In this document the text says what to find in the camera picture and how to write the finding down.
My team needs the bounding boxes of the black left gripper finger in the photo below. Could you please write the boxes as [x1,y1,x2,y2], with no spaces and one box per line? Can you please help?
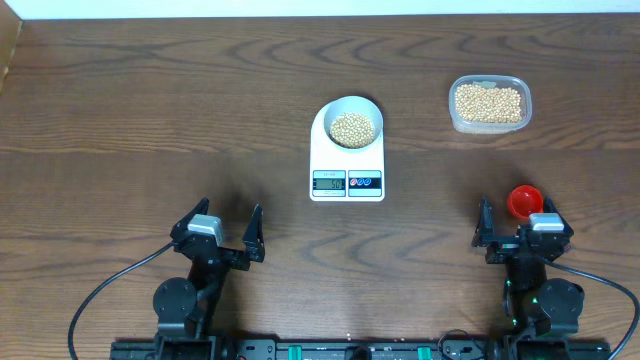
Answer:
[170,197,209,243]
[242,205,265,263]

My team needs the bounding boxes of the black camera cable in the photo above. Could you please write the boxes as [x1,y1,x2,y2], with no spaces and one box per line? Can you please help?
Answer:
[67,242,176,360]
[534,253,640,360]

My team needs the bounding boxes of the white digital kitchen scale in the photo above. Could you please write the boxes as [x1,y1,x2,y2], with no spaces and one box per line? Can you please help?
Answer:
[309,102,386,202]

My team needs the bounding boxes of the black right camera cable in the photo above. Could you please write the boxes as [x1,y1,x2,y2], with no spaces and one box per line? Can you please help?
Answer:
[534,253,640,360]

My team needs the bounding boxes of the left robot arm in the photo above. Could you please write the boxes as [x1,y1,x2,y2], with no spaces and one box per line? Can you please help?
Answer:
[153,198,265,360]

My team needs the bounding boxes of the grey round bowl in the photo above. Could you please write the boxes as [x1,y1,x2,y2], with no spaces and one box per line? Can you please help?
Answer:
[321,96,384,150]

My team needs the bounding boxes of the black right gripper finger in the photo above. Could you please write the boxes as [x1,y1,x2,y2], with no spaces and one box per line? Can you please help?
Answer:
[472,196,495,247]
[543,197,574,237]

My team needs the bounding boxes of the soybeans in grey bowl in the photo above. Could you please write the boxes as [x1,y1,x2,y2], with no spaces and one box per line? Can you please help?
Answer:
[329,112,375,149]

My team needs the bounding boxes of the pile of soybeans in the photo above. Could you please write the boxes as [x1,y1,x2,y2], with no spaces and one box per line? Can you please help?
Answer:
[454,84,522,123]

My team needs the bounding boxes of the red plastic measuring scoop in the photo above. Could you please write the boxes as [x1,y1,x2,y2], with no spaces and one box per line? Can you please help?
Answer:
[507,185,544,219]

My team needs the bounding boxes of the black left camera cable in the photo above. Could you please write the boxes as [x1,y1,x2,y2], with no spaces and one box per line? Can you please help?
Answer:
[67,242,176,360]

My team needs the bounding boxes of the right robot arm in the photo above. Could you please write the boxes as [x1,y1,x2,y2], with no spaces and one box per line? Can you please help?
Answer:
[472,198,585,359]

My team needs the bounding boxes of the clear plastic container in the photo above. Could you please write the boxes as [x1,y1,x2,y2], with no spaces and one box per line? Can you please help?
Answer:
[448,75,533,135]

